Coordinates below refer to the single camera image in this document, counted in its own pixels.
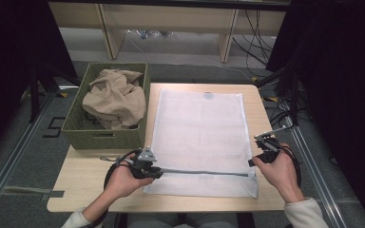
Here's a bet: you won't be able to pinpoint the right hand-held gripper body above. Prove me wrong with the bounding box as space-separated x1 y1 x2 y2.
254 125 289 164

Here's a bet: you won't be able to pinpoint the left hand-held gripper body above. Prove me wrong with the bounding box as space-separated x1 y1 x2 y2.
129 146 160 181

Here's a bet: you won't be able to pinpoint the green woven basket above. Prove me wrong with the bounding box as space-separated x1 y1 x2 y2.
61 62 151 151

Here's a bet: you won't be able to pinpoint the white mesh laundry bag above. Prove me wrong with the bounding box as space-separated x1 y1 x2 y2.
143 87 259 200

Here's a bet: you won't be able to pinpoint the beige cloth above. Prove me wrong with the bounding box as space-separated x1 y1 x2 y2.
82 68 147 131

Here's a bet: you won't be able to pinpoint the person's left hand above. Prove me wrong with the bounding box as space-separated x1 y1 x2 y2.
105 155 155 201

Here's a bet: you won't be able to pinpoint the person's right hand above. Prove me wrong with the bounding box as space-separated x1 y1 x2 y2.
252 142 306 204

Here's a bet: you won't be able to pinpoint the person's legs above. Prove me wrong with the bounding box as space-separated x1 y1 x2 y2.
125 212 240 228

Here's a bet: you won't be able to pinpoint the black metal stand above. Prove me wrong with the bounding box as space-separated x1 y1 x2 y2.
28 61 81 124
255 61 301 127

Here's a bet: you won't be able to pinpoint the dark curtain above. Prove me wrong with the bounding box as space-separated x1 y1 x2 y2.
265 0 365 228
0 0 79 164

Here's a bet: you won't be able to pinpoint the grey floor tape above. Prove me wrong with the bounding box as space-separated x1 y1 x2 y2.
40 189 66 201

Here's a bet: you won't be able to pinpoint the clear plastic bag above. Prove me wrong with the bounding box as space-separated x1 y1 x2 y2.
127 29 174 40

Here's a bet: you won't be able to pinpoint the beige wooden desk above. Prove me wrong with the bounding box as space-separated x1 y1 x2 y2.
48 1 288 64

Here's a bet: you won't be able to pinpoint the right hand-held gripper cable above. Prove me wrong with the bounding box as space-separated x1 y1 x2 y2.
274 142 303 188

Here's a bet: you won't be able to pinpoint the hand-held gripper cable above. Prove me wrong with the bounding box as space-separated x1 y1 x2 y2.
103 149 143 192
274 142 303 188

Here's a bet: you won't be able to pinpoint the left hand-held gripper cable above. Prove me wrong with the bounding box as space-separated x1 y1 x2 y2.
103 149 143 192

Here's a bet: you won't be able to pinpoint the black cables beside stand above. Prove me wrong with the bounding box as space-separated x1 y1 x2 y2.
264 94 300 130

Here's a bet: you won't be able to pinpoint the metal floor rail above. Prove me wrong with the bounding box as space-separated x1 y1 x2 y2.
284 117 351 228
0 89 63 218

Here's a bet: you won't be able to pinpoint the black cables under desk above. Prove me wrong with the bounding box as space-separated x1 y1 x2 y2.
232 9 279 68

